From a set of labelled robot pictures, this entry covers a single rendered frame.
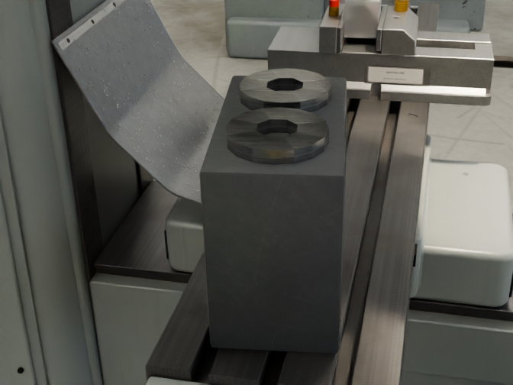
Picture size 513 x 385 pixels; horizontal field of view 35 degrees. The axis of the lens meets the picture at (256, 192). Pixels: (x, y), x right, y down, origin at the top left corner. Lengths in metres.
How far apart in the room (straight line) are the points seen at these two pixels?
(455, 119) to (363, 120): 2.37
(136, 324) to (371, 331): 0.58
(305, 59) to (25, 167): 0.46
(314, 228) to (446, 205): 0.56
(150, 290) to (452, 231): 0.45
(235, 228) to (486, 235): 0.55
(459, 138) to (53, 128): 2.46
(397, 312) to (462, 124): 2.75
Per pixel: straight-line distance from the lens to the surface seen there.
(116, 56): 1.21
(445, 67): 1.28
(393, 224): 0.96
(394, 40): 1.26
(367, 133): 1.17
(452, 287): 1.16
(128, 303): 1.27
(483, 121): 3.58
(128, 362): 1.35
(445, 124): 3.52
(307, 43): 1.32
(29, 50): 1.10
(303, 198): 0.67
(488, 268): 1.14
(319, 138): 0.69
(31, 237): 1.21
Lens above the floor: 1.44
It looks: 29 degrees down
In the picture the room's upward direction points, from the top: 1 degrees counter-clockwise
